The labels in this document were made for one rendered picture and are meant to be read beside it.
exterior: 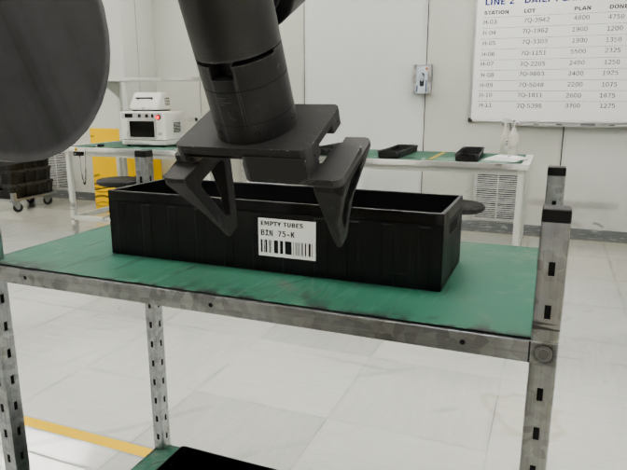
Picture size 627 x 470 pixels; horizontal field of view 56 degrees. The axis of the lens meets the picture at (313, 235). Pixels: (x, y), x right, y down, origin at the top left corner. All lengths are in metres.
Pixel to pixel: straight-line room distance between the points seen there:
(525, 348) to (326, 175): 0.41
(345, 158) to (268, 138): 0.05
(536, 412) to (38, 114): 0.66
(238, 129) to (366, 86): 5.42
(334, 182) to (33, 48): 0.23
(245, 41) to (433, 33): 5.32
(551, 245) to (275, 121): 0.39
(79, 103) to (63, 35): 0.02
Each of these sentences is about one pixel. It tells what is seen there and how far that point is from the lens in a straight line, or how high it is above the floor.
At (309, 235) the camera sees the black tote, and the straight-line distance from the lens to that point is 0.88.
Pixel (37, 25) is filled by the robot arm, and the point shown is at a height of 1.24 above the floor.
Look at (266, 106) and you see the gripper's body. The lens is 0.39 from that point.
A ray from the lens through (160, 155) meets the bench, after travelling 5.00.
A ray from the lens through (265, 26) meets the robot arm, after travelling 0.38.
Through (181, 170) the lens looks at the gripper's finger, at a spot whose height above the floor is 1.16.
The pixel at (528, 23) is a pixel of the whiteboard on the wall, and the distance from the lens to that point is 5.57.
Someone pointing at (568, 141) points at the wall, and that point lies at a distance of 5.56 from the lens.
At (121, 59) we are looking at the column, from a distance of 6.50.
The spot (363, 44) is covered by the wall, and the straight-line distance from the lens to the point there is 5.83.
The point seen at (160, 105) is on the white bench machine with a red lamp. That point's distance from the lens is 5.32.
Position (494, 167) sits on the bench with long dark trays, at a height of 0.78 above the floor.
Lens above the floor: 1.22
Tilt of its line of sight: 13 degrees down
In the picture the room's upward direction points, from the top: straight up
